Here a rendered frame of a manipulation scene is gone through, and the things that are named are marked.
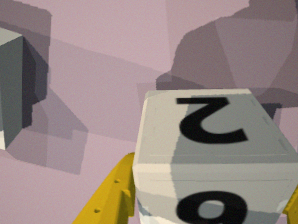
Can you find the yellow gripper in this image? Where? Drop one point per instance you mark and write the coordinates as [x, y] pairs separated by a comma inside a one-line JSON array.
[[114, 200]]

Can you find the white number cube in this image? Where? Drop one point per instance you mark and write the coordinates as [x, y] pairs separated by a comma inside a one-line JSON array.
[[211, 156]]

